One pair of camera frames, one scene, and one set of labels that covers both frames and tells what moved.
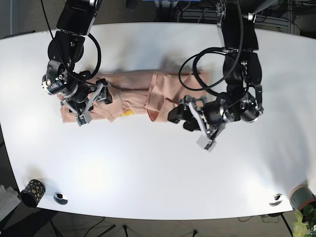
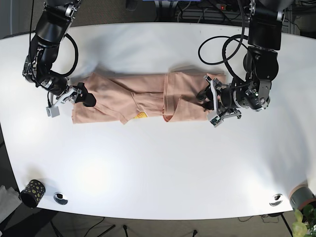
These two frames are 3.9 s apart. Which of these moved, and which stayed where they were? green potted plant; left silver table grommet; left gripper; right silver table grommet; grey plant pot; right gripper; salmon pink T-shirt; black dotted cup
Moved: salmon pink T-shirt; left gripper; right gripper
Stayed: green potted plant; grey plant pot; left silver table grommet; black dotted cup; right silver table grommet
